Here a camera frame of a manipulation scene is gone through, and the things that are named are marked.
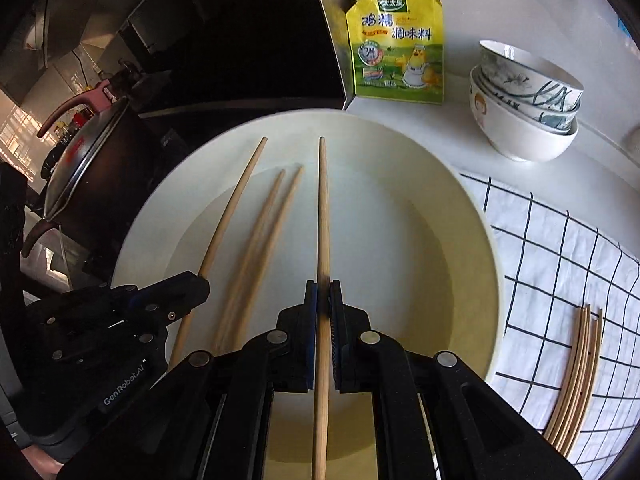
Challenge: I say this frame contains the large cream plate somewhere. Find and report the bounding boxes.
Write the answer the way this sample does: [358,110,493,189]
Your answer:
[111,108,502,466]

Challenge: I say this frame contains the row of condiment bottles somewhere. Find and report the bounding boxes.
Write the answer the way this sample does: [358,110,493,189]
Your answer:
[47,110,98,148]

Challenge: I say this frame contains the dark red cooking pot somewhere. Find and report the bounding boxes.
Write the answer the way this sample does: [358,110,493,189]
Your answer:
[20,100,166,286]

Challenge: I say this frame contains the bundle of wooden chopsticks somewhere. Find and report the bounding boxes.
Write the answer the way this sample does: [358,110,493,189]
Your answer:
[542,303,605,457]

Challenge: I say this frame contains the white black checked cloth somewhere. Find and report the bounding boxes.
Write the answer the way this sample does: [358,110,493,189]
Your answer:
[457,170,640,466]

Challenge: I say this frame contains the black steel range hood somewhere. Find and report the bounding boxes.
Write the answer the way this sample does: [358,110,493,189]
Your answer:
[30,0,358,113]

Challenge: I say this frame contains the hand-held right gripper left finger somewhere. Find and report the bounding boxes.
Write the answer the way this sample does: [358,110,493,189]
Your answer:
[60,280,321,480]

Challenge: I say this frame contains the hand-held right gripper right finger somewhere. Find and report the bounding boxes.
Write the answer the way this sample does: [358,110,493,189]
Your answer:
[327,280,583,480]

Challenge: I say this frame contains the yellow seasoning pouch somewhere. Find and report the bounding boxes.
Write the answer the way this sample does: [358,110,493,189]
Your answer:
[344,0,446,106]

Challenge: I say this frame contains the blue patterned bowl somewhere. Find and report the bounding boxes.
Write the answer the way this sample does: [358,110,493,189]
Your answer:
[477,40,585,113]
[472,65,582,133]

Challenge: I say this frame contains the white cartoon face bowl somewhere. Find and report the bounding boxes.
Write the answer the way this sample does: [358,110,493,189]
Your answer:
[468,67,580,162]

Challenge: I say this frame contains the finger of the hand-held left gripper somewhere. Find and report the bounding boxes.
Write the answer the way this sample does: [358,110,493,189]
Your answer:
[127,307,176,346]
[127,270,212,317]

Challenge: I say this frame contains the wooden chopstick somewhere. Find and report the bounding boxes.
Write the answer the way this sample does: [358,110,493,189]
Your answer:
[227,165,306,351]
[169,136,269,367]
[312,136,332,480]
[212,169,287,353]

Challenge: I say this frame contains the steel pot lid red handle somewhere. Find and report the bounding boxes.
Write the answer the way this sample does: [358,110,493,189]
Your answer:
[36,79,132,222]

